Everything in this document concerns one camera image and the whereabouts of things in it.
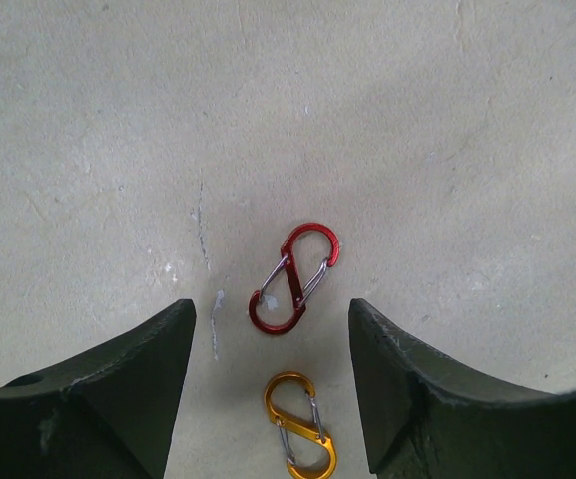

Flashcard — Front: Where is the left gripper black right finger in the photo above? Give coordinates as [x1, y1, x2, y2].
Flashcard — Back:
[348, 299, 576, 478]

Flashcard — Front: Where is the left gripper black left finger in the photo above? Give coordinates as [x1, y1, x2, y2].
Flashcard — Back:
[0, 299, 197, 478]

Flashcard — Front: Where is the red S-shaped carabiner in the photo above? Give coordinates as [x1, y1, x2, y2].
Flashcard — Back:
[249, 222, 340, 335]

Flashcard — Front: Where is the orange S-shaped carabiner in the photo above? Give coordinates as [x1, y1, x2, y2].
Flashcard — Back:
[264, 371, 337, 479]

